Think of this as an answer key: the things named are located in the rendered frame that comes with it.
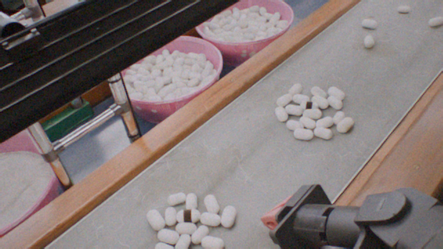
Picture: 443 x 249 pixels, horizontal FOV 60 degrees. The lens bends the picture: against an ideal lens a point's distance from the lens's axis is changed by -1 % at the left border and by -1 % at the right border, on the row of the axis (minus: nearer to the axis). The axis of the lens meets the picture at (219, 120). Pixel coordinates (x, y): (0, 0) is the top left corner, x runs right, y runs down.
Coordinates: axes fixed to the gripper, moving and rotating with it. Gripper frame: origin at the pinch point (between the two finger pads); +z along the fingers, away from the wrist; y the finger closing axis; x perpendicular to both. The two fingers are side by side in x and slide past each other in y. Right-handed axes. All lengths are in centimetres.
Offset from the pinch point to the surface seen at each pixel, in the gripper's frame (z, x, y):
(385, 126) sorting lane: -1.9, 4.1, -31.6
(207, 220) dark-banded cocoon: 6.3, -4.1, 5.4
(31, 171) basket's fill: 36.3, -24.5, 18.3
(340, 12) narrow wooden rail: 19, -15, -64
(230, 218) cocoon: 4.0, -2.6, 2.9
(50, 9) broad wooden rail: 77, -62, -18
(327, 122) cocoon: 3.7, -2.5, -24.5
